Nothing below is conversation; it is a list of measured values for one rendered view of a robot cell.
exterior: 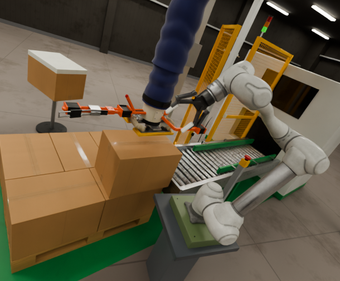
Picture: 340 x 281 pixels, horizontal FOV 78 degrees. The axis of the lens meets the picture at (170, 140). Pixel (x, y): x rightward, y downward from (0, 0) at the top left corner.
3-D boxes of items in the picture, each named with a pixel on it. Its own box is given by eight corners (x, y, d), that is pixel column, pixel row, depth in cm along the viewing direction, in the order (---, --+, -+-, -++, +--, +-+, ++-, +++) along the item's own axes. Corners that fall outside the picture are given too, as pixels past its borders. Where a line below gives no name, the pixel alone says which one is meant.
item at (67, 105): (77, 109, 135) (78, 102, 133) (80, 115, 130) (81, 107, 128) (62, 108, 129) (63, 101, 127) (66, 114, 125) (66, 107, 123)
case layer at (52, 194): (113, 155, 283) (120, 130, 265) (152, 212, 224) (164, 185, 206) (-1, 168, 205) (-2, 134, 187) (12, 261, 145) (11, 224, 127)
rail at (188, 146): (242, 145, 403) (247, 137, 394) (244, 147, 400) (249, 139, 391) (140, 160, 251) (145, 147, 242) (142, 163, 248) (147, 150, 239)
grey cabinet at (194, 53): (191, 66, 292) (200, 44, 278) (193, 68, 289) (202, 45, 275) (180, 64, 279) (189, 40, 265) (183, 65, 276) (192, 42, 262)
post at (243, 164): (204, 221, 259) (245, 157, 214) (208, 226, 255) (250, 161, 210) (201, 223, 255) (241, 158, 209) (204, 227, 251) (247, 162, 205)
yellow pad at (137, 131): (166, 128, 181) (168, 123, 179) (173, 135, 175) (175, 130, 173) (132, 129, 159) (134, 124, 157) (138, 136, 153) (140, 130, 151)
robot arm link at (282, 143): (282, 118, 123) (299, 130, 112) (295, 134, 132) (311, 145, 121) (265, 134, 127) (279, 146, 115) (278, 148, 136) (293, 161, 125)
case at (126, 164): (149, 160, 231) (160, 130, 213) (168, 187, 205) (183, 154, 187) (93, 166, 194) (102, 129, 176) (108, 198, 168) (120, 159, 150)
